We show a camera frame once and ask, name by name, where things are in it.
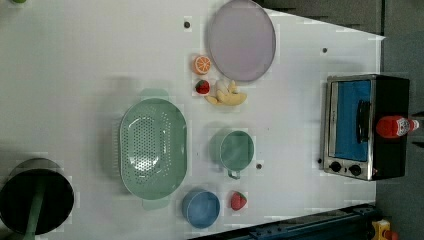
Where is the red plush ketchup bottle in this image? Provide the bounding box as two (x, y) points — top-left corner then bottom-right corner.
(376, 116), (420, 139)

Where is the silver toaster oven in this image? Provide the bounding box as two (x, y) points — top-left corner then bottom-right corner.
(321, 74), (410, 181)

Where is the toy peeled banana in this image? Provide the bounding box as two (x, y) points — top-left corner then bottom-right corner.
(205, 80), (247, 106)

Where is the small toy strawberry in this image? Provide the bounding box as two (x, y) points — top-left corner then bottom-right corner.
(195, 80), (210, 94)

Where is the green mug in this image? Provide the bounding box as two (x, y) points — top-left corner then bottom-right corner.
(209, 129), (255, 180)

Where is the toy orange slice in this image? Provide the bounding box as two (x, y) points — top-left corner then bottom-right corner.
(192, 55), (211, 75)

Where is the green perforated colander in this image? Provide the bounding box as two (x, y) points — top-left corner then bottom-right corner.
(119, 88), (188, 211)

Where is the large toy strawberry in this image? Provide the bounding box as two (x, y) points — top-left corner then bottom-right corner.
(230, 191), (247, 211)

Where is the round grey plate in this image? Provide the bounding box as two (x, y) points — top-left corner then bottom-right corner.
(207, 0), (276, 81)

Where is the blue cup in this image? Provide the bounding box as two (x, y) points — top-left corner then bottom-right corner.
(181, 189), (221, 229)

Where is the yellow red toy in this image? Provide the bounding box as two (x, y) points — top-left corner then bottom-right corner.
(372, 220), (399, 240)

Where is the green spatula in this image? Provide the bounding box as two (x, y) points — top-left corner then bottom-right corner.
(6, 180), (45, 240)

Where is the blue metal frame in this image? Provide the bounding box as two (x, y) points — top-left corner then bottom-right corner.
(190, 204), (382, 240)

